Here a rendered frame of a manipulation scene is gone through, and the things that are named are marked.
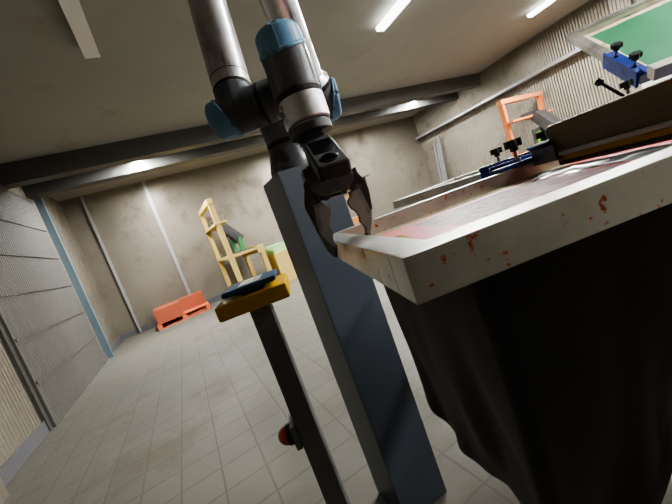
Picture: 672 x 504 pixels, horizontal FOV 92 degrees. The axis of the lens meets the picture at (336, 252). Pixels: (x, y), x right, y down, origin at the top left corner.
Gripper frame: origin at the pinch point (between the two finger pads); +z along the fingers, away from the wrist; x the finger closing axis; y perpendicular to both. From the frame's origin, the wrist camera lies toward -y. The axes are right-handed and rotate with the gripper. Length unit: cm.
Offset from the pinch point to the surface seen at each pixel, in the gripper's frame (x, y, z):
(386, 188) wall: -315, 933, -22
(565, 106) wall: -627, 584, -52
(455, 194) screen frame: -33.0, 25.5, 0.2
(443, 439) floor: -21, 71, 98
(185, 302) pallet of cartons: 273, 688, 68
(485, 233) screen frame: -4.8, -29.2, -0.4
